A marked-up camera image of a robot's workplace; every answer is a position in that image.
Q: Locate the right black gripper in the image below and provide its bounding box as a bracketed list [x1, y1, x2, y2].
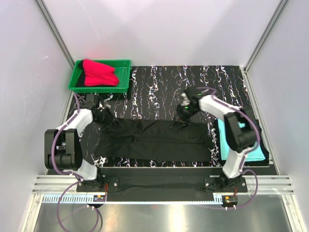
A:
[170, 104, 199, 131]

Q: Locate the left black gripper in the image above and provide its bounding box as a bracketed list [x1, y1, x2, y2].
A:
[94, 107, 120, 133]

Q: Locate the black t shirt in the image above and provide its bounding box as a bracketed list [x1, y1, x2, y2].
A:
[94, 118, 213, 162]

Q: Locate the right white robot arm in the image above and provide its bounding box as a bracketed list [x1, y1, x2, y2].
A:
[175, 86, 260, 192]

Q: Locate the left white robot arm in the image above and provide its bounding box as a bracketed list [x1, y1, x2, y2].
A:
[44, 94, 115, 191]

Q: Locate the black marbled table mat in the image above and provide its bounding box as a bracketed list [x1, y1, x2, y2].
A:
[80, 65, 252, 167]

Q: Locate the red t shirt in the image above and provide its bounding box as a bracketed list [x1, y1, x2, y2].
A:
[82, 59, 120, 87]

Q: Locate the green plastic bin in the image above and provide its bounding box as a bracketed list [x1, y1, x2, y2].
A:
[68, 59, 131, 93]

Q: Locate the folded teal t shirt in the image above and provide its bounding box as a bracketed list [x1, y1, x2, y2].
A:
[217, 119, 269, 162]

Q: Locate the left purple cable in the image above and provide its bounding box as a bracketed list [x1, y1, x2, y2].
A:
[52, 93, 104, 230]

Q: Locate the purple cable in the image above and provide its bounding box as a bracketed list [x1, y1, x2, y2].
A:
[52, 93, 104, 230]
[197, 87, 261, 211]

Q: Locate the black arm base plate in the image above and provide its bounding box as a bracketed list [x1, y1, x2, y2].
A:
[76, 166, 249, 194]

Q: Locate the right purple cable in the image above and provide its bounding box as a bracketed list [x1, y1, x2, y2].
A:
[197, 87, 261, 211]

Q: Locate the white slotted cable duct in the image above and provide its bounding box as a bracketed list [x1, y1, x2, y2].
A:
[42, 193, 238, 205]

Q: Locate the left aluminium frame post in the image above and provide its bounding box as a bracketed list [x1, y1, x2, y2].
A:
[34, 0, 75, 69]

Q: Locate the aluminium frame post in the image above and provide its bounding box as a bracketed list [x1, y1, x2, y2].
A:
[243, 0, 290, 72]
[34, 0, 75, 69]

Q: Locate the right aluminium frame post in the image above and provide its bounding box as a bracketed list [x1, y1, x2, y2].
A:
[243, 0, 290, 72]

